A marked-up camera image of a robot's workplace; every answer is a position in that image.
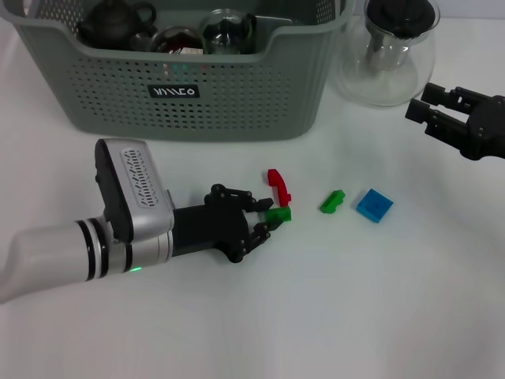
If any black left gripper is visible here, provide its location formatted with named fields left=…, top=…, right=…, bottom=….
left=171, top=183, right=284, bottom=265

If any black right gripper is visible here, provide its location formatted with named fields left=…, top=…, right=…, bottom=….
left=404, top=82, right=505, bottom=161

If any green toy brick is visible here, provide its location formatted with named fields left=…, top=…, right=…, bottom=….
left=264, top=206, right=294, bottom=224

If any green stepped toy block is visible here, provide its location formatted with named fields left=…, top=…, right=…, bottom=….
left=319, top=189, right=347, bottom=216

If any blue square toy plate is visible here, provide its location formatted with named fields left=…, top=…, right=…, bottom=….
left=355, top=188, right=395, bottom=224

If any glass teacup with black base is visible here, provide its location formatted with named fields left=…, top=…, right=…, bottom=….
left=149, top=25, right=208, bottom=54
left=129, top=31, right=159, bottom=52
left=200, top=8, right=260, bottom=54

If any dark red curved toy block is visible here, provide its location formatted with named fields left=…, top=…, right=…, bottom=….
left=267, top=168, right=294, bottom=208

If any grey-green perforated storage bin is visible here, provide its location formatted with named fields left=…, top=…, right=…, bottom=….
left=0, top=0, right=353, bottom=144

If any clear glass carafe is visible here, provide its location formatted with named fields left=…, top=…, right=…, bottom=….
left=330, top=0, right=441, bottom=107

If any black carafe lid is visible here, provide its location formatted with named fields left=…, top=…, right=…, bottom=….
left=365, top=0, right=441, bottom=40

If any dark clay teapot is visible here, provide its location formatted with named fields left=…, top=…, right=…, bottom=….
left=76, top=0, right=159, bottom=51

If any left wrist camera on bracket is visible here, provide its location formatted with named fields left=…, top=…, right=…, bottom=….
left=93, top=137, right=175, bottom=245

